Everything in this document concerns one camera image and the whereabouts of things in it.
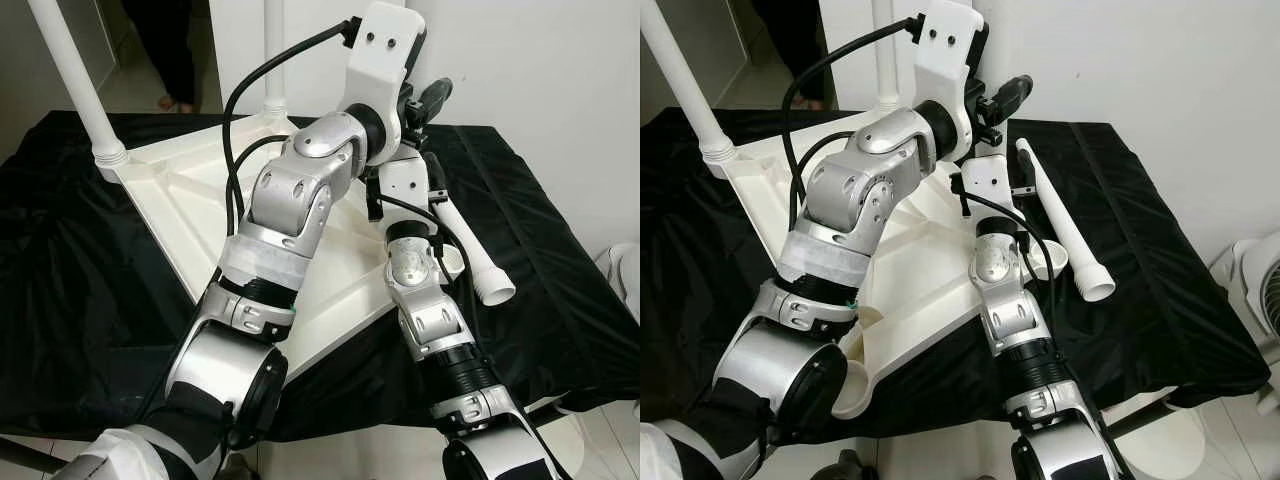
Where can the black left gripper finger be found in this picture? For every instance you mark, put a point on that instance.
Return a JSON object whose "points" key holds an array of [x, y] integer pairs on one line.
{"points": [[437, 95], [1012, 92]]}

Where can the white plastic table top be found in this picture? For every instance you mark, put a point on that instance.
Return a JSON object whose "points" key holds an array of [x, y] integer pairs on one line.
{"points": [[920, 290], [190, 200]]}

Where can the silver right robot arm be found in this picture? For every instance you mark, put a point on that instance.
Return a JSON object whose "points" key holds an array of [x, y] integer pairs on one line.
{"points": [[430, 320], [1010, 320]]}

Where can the black tablecloth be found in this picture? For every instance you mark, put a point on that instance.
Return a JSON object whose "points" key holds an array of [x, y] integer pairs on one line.
{"points": [[1180, 350], [560, 350]]}

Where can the person in black trousers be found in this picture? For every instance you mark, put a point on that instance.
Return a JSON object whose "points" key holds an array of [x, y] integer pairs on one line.
{"points": [[792, 50], [165, 50]]}

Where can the grey robot foot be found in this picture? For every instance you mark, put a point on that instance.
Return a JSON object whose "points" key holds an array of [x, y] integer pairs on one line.
{"points": [[857, 467], [240, 468]]}

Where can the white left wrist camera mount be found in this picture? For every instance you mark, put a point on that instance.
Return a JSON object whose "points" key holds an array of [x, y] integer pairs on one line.
{"points": [[950, 45], [385, 45]]}

